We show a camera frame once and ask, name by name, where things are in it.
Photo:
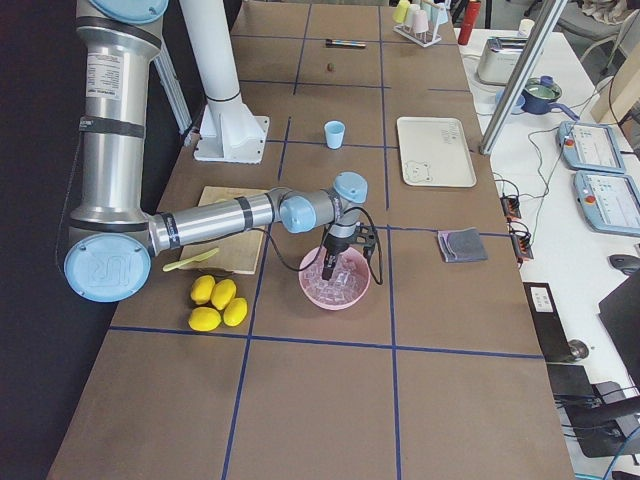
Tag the teach pendant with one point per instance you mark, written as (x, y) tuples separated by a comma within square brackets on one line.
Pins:
[(610, 202), (593, 147)]

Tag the lower teach pendant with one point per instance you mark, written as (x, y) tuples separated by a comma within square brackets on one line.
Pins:
[(610, 202)]

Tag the pink cup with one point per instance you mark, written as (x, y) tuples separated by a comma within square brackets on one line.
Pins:
[(421, 23)]

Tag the yellow lemon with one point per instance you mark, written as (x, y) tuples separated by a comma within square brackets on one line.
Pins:
[(223, 293), (204, 319), (201, 289), (235, 312)]

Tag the red bottle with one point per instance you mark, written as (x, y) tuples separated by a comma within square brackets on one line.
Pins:
[(471, 14)]

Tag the white cup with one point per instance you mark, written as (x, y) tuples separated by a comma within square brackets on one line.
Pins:
[(411, 12)]

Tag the cream toaster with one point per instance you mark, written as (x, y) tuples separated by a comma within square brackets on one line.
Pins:
[(498, 59)]

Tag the wooden cutting board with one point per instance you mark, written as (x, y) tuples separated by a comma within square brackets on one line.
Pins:
[(236, 254)]

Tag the computer mouse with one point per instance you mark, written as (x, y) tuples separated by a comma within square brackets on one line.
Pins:
[(625, 263)]

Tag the blue saucepan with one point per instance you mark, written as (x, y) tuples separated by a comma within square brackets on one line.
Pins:
[(542, 95)]

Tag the steel muddler black tip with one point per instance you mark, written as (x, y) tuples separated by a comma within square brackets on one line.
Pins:
[(341, 43)]

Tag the grey folded cloth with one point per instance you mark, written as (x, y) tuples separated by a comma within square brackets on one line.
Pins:
[(461, 246)]

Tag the white pillar mount base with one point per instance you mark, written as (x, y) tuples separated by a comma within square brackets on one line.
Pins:
[(229, 132)]

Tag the yellow cup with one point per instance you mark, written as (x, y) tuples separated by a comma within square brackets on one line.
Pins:
[(401, 10)]

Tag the cream bear tray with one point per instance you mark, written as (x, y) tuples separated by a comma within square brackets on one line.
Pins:
[(434, 152)]

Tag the upper teach pendant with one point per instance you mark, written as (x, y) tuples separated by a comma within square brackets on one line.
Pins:
[(593, 147)]

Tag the pink bowl of ice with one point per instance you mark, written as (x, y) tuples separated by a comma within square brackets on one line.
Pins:
[(349, 282)]

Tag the yellow plastic knife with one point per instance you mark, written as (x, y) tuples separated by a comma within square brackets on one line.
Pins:
[(194, 259)]

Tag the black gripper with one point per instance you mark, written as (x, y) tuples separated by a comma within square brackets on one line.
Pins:
[(334, 246)]

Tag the light blue plastic cup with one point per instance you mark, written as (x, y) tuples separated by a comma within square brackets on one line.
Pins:
[(334, 134)]

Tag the aluminium frame post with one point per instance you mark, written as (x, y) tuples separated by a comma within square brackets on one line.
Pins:
[(547, 19)]

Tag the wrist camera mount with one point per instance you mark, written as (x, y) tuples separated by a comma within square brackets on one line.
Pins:
[(366, 236)]

